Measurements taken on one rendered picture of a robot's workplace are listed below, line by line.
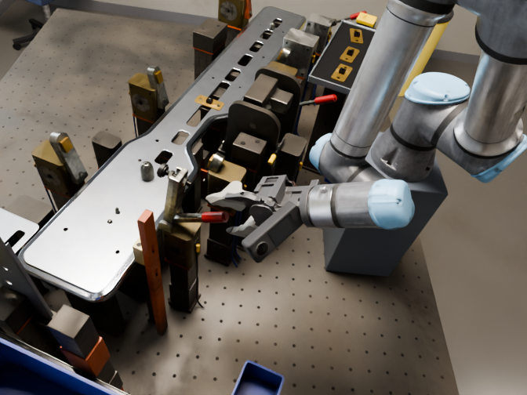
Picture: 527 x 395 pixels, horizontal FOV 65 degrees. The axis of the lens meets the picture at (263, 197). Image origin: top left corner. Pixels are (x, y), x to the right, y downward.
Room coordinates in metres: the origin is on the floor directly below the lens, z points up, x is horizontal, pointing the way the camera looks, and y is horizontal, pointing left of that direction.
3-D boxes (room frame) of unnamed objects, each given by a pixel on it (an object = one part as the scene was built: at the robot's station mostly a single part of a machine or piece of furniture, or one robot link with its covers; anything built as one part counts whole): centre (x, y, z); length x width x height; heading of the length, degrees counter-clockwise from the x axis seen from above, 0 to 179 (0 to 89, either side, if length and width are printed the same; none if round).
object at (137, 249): (0.43, 0.22, 0.88); 0.04 x 0.04 x 0.37; 77
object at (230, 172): (0.66, 0.08, 0.88); 0.11 x 0.07 x 0.37; 77
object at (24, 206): (0.51, 0.54, 0.84); 0.12 x 0.07 x 0.28; 77
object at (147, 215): (0.40, 0.19, 0.95); 0.03 x 0.01 x 0.50; 167
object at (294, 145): (0.79, -0.06, 0.89); 0.09 x 0.08 x 0.38; 77
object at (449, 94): (0.79, -0.32, 1.27); 0.13 x 0.12 x 0.14; 46
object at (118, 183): (1.01, 0.22, 1.00); 1.38 x 0.22 x 0.02; 167
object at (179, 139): (0.81, 0.26, 0.84); 0.12 x 0.05 x 0.29; 77
